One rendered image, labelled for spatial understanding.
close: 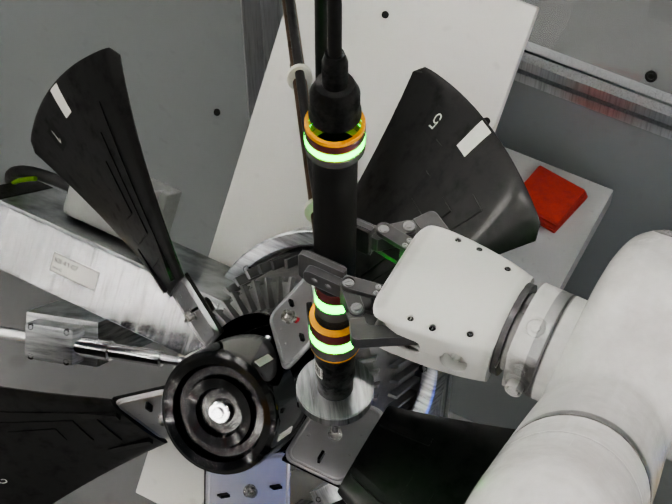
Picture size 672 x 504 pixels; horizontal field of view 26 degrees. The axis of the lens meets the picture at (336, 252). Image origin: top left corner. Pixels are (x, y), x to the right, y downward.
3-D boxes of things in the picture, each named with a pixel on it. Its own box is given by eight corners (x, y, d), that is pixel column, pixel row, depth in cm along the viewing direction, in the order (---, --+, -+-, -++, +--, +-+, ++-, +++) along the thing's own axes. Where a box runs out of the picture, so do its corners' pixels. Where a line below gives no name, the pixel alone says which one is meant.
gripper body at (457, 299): (494, 412, 110) (363, 352, 113) (548, 313, 115) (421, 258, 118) (504, 359, 104) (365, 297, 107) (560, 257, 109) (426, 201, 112)
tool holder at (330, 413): (290, 345, 134) (287, 284, 126) (365, 338, 135) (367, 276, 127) (299, 430, 129) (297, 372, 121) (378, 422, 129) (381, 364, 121)
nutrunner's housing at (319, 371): (311, 390, 134) (302, 35, 97) (353, 386, 134) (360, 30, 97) (316, 427, 132) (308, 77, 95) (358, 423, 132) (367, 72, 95)
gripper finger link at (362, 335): (373, 375, 108) (334, 321, 111) (459, 330, 111) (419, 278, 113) (373, 366, 107) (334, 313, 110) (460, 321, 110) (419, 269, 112)
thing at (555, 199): (539, 168, 199) (540, 159, 197) (588, 198, 195) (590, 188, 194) (504, 204, 195) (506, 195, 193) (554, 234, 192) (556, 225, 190)
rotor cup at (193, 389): (189, 415, 149) (126, 451, 137) (229, 287, 145) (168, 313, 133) (313, 475, 145) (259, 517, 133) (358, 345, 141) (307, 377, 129)
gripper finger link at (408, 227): (399, 270, 115) (325, 237, 117) (417, 241, 117) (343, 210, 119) (401, 246, 113) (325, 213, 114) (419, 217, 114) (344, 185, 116)
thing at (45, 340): (37, 352, 159) (37, 317, 158) (85, 361, 157) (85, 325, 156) (23, 358, 156) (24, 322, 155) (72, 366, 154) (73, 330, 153)
